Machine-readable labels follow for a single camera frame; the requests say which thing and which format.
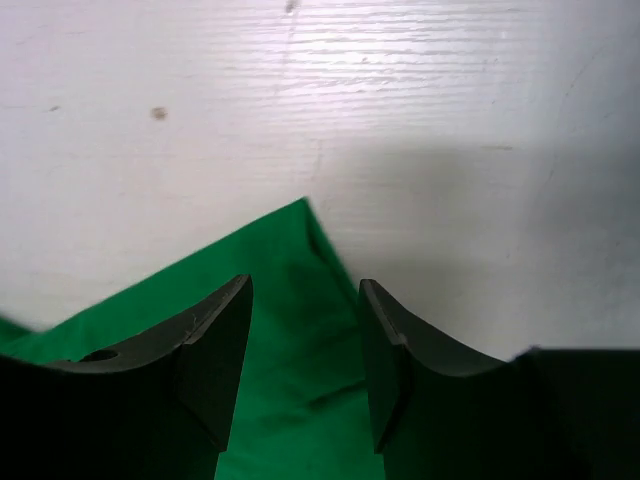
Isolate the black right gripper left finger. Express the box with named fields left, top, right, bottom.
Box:
left=1, top=275, right=253, bottom=479

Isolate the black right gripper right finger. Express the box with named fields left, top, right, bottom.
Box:
left=358, top=279, right=639, bottom=479

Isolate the green t shirt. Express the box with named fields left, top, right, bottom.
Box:
left=1, top=199, right=384, bottom=479

